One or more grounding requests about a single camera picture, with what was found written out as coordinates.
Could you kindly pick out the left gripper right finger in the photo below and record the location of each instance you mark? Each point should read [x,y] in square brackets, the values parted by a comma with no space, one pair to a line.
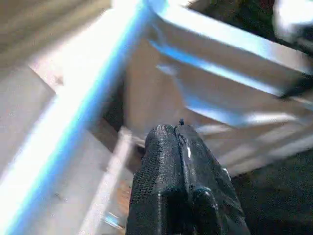
[207,183]

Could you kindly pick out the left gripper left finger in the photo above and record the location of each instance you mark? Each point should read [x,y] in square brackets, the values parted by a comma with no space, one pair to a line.
[156,171]

